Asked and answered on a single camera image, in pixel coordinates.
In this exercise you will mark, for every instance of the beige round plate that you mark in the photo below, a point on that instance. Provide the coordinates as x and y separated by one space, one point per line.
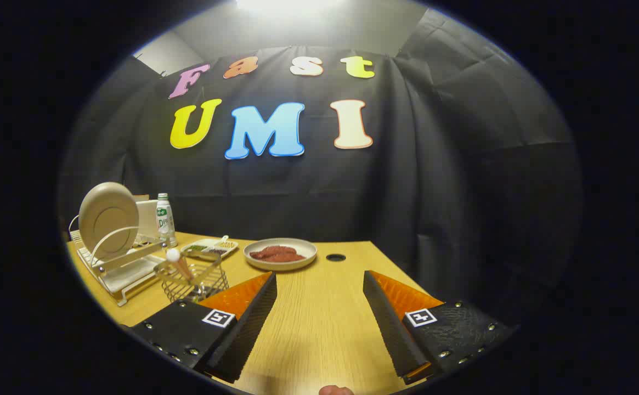
108 219

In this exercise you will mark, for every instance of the red meat piece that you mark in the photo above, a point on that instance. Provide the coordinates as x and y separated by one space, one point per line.
264 253
292 255

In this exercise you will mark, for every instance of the white bottle with green label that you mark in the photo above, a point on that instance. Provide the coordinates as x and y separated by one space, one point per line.
164 225

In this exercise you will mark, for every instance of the white toaster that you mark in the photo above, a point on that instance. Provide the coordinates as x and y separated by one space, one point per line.
146 219

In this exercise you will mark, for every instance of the black backdrop cloth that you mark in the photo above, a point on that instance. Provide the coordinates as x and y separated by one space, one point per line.
434 192

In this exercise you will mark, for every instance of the white divided tray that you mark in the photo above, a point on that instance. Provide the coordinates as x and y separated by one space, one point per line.
209 249

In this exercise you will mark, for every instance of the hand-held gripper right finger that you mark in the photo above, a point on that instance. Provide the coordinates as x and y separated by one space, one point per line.
390 329

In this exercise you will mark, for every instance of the beige plate with meat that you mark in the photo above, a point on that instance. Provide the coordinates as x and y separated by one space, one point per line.
281 266

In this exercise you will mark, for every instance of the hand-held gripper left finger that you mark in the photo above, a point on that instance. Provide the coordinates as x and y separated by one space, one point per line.
248 329

